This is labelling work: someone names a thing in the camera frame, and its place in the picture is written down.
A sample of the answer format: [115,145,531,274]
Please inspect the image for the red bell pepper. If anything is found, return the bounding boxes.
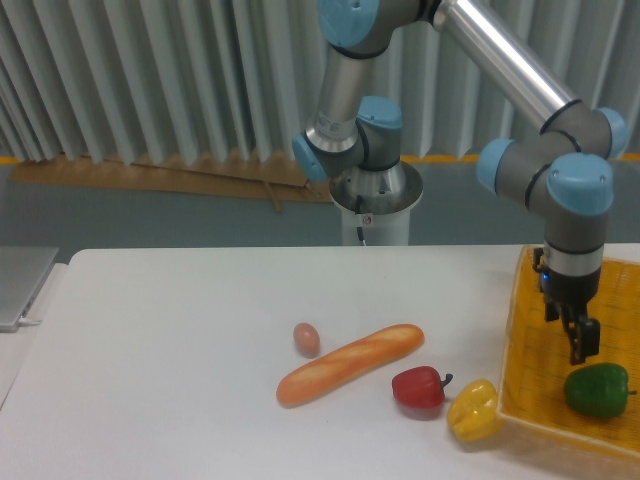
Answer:
[391,366,454,409]

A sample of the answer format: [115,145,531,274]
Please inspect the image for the green bell pepper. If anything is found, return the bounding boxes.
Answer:
[564,362,636,419]

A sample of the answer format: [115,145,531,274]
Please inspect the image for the brown egg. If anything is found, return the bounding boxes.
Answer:
[293,322,320,357]

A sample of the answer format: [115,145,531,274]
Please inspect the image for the grey laptop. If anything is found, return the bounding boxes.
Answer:
[1,246,59,333]

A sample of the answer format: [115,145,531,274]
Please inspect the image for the flattened brown cardboard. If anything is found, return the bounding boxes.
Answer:
[10,148,331,212]

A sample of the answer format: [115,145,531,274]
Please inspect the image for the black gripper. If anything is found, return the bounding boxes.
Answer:
[539,267,601,365]

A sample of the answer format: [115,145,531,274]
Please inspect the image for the white cable plug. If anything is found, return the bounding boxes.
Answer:
[18,318,42,327]

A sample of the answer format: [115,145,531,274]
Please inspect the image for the toy baguette bread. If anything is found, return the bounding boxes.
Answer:
[276,324,425,408]

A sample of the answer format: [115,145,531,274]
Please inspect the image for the yellow bell pepper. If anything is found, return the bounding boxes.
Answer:
[446,379,502,443]

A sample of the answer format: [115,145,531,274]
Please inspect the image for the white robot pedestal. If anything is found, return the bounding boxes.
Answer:
[329,161,423,246]

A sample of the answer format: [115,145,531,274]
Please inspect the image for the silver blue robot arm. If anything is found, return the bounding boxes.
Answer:
[292,1,629,365]

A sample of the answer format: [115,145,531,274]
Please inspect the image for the yellow woven basket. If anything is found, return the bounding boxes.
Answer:
[498,246,639,462]

